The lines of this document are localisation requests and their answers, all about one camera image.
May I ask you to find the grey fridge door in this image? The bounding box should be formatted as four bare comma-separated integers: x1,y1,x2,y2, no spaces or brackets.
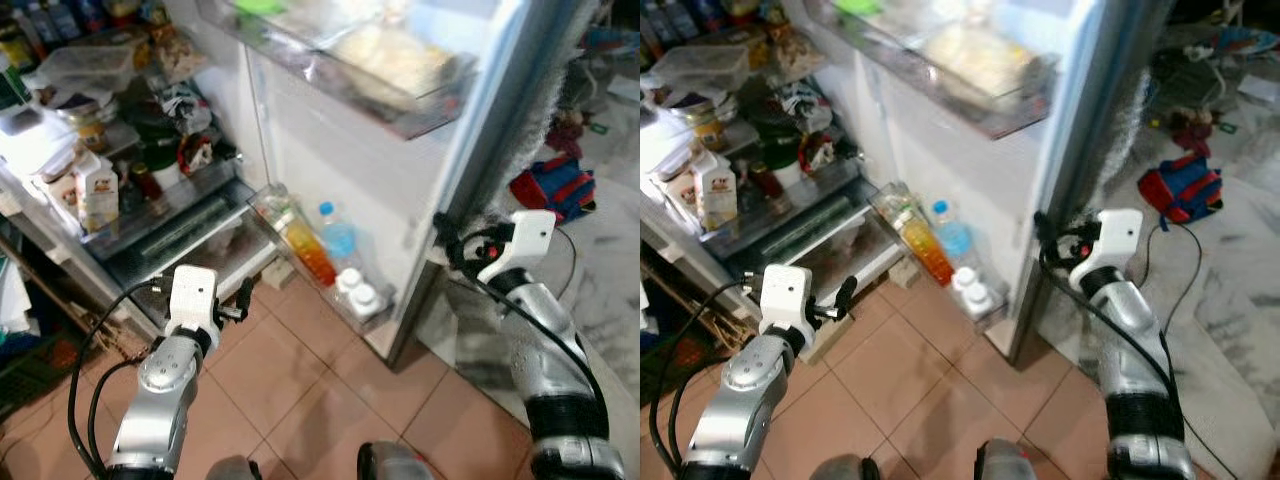
800,0,1179,369
198,0,603,367

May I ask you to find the clear blue-capped water bottle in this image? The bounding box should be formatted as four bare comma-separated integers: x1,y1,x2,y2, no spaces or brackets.
930,200,974,264
318,202,359,267

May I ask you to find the grey fridge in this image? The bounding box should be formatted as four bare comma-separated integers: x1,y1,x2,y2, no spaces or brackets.
640,0,903,313
0,0,283,313

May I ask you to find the clear crisper drawer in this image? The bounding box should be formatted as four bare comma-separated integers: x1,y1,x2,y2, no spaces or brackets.
108,195,283,303
735,195,903,301

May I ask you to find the orange drink bottle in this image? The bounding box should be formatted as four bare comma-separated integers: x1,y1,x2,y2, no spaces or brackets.
283,215,337,288
897,215,957,289

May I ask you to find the green-topped clear bottle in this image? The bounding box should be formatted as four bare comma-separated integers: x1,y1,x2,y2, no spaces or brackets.
875,182,916,227
262,185,301,231

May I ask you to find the blue and red bag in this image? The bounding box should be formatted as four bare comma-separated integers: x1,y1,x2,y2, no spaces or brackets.
1137,155,1224,227
510,155,598,224

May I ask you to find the red and black packet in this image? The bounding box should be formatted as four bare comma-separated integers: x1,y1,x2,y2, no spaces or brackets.
178,135,217,177
800,135,842,177

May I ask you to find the dark left robot leg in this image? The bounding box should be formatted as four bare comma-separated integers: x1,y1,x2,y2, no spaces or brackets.
205,455,263,480
810,455,883,480

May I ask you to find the dark robot leg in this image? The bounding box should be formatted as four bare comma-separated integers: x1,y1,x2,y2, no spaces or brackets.
357,440,437,480
205,455,263,480
810,455,883,480
975,438,1051,480

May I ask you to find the white milk carton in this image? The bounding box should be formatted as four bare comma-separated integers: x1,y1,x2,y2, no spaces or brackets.
75,150,122,234
692,150,740,234

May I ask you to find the pale yellow food bag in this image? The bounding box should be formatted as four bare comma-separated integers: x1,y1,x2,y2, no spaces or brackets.
925,25,1051,97
335,25,457,97

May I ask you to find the black and white packet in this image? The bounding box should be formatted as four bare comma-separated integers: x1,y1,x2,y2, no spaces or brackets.
780,80,837,133
155,80,213,137

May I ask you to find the glass jar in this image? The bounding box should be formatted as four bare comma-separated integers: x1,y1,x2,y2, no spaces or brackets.
685,100,732,152
60,100,112,152

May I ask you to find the white plastic bag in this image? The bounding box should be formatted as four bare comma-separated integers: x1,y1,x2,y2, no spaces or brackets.
640,105,703,183
0,105,83,183

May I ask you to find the dark right robot leg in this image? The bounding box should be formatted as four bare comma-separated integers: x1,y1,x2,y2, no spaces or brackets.
975,438,1051,480
357,440,437,480

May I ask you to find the clear plastic food container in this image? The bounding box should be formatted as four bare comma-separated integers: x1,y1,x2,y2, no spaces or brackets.
650,45,757,97
25,45,137,97

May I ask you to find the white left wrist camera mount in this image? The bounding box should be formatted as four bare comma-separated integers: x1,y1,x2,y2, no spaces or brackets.
760,265,817,351
165,265,221,351

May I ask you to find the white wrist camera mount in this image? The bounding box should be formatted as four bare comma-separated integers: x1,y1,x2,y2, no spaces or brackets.
760,265,817,351
1070,208,1144,291
478,210,558,287
165,265,221,351

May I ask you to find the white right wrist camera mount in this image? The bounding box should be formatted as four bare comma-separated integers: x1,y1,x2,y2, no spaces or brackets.
1070,208,1144,291
478,210,558,287

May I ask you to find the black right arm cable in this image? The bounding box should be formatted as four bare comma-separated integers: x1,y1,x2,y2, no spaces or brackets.
465,225,601,401
1040,222,1203,471

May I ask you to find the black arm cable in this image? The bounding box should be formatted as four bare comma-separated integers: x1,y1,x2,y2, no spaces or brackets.
648,278,766,480
68,278,173,480
465,225,601,401
1040,222,1203,471

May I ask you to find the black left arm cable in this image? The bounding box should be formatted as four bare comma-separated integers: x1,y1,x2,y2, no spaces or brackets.
648,278,766,480
68,278,173,480

